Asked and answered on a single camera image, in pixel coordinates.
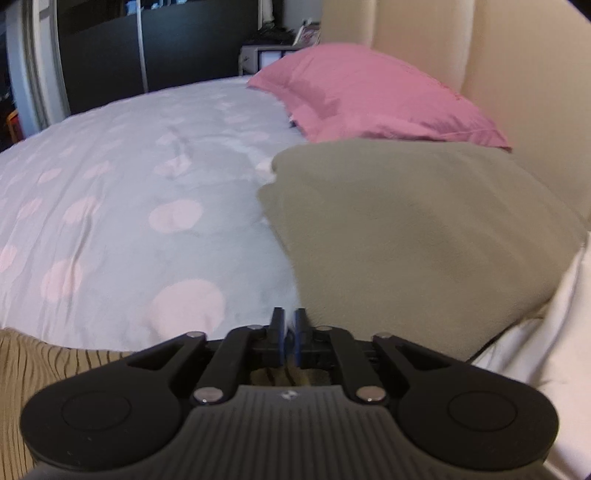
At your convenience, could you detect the picture frame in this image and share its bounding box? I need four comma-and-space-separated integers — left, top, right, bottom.
294, 20, 322, 47

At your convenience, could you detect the beige padded headboard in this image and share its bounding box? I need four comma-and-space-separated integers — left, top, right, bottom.
320, 0, 591, 232

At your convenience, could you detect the pink pillow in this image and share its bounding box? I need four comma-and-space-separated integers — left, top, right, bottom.
247, 43, 512, 151

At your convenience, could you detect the white bed sheet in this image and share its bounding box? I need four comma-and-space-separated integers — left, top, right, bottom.
471, 231, 591, 480

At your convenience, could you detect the brown striped shirt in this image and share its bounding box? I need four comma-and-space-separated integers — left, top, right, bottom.
0, 328, 333, 480

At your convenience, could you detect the white door frame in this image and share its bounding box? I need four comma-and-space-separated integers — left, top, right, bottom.
4, 0, 71, 136

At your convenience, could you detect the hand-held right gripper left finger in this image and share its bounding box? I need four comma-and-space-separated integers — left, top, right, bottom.
124, 308, 283, 407

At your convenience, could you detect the grey pink-dotted bed blanket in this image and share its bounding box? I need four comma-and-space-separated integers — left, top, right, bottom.
0, 76, 306, 352

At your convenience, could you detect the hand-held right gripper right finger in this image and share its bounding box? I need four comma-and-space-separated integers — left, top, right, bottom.
295, 308, 451, 407

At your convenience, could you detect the dark sliding wardrobe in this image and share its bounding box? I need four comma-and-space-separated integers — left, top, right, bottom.
55, 0, 260, 114

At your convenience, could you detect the olive folded blanket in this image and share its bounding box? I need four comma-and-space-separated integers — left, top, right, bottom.
257, 140, 590, 366

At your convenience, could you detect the orange chair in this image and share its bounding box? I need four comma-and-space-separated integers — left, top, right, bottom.
6, 110, 23, 145

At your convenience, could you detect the white nightstand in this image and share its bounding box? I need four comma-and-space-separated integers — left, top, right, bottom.
240, 44, 302, 77

